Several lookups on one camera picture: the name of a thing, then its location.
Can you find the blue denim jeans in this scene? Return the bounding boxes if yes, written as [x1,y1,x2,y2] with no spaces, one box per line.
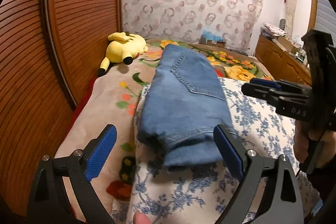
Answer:
[137,44,234,172]

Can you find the person's left hand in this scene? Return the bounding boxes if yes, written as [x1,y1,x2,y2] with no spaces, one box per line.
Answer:
[133,211,151,224]

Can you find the wooden sideboard cabinet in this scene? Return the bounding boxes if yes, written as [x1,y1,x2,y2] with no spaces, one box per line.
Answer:
[255,35,311,86]

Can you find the cardboard box on sideboard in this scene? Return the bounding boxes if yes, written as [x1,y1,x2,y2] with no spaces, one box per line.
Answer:
[277,36,301,54]

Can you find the stack of papers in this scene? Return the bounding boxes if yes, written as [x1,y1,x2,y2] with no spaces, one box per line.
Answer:
[263,23,286,36]

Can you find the blue floral white quilt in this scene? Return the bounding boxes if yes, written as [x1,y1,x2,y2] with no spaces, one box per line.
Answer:
[110,77,322,224]

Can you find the grey window roller blind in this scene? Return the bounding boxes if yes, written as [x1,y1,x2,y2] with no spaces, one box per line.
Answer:
[307,0,336,46]

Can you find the colourful floral bed blanket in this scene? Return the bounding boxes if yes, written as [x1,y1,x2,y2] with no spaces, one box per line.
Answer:
[56,40,281,223]

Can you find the yellow pikachu plush toy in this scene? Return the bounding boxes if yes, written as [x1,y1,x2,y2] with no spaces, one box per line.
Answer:
[98,32,148,77]

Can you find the brown louvered wooden wardrobe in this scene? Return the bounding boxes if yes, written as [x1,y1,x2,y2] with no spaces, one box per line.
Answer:
[1,0,121,217]

